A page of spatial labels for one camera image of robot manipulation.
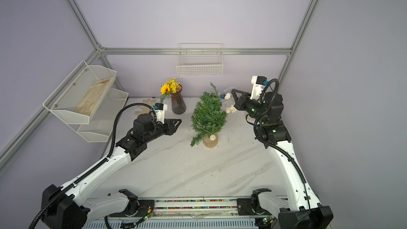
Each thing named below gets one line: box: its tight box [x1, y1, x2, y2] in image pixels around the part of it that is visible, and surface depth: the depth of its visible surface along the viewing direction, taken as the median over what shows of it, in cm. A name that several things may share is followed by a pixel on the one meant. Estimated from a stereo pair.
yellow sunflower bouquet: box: [160, 77, 182, 104], surface depth 95 cm
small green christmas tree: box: [189, 82, 228, 149], surface depth 76 cm
